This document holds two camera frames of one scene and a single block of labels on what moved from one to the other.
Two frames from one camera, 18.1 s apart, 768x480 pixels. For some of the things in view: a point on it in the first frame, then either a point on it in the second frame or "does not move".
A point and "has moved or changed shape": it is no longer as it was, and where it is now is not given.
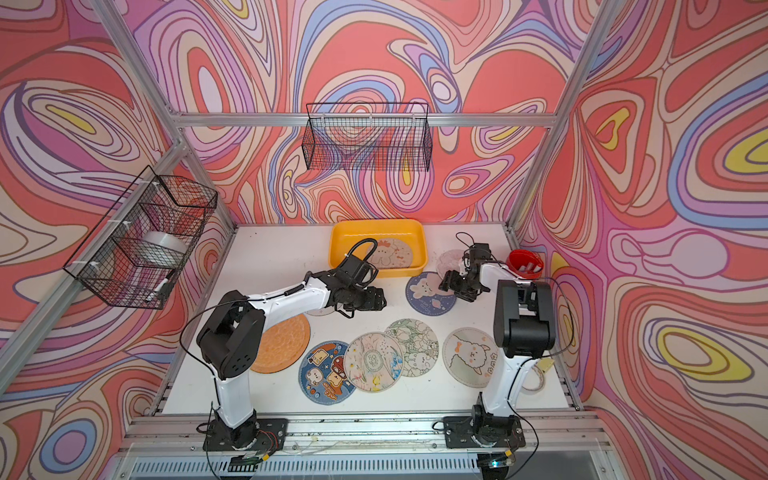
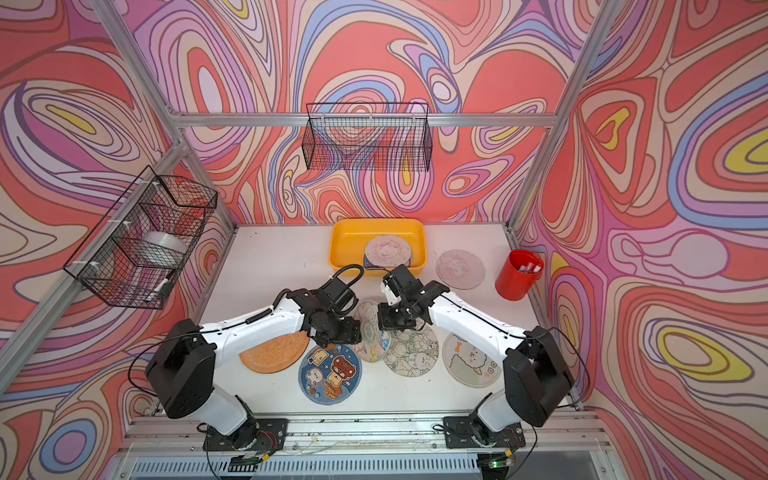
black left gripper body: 366,300 → 340,331
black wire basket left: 138,250 does not move
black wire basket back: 373,136 does not move
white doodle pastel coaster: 373,362 has moved or changed shape
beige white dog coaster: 471,356 does not move
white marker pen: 164,281 does not move
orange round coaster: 281,345 does not move
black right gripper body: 462,285 → 395,316
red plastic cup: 525,264 does not move
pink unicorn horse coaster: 320,311 has moved or changed shape
